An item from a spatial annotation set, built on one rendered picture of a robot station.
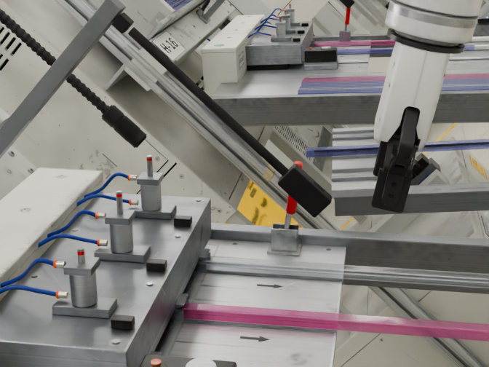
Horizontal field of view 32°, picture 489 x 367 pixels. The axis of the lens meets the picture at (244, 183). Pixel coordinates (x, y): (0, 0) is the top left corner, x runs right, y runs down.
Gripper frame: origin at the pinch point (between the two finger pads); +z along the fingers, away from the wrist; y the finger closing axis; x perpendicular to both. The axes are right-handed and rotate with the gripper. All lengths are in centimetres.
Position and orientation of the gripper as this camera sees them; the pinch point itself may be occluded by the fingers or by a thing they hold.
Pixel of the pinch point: (388, 184)
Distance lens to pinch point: 89.2
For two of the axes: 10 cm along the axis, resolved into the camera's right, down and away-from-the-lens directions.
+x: 9.7, 2.2, -0.9
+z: -1.7, 9.2, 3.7
